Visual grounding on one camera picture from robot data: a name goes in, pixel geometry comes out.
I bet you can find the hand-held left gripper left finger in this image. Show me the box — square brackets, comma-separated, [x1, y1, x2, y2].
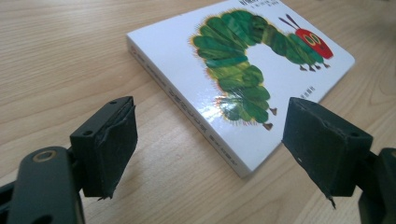
[69, 95, 139, 201]

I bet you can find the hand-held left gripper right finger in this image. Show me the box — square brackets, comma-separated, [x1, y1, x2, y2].
[281, 96, 374, 210]

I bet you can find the white caterpillar picture book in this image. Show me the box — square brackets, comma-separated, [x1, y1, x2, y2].
[125, 0, 357, 179]

